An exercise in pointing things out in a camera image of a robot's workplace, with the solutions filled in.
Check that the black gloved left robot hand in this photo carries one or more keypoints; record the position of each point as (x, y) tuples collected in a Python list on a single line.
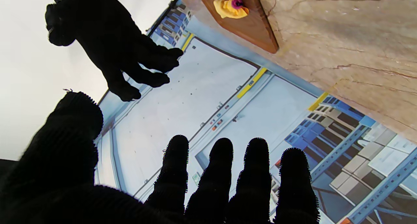
[(65, 178)]

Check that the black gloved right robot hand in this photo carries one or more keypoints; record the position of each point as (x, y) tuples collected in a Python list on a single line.
[(110, 45)]

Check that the yellow orange cloth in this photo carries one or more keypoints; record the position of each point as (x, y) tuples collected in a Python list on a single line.
[(229, 9)]

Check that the pink rubber band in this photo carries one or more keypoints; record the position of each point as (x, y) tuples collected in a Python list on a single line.
[(237, 2)]

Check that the brown wooden tray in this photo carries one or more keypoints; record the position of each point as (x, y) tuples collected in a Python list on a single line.
[(247, 22)]

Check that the warehouse print backdrop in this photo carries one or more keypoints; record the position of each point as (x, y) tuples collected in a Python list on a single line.
[(228, 119)]

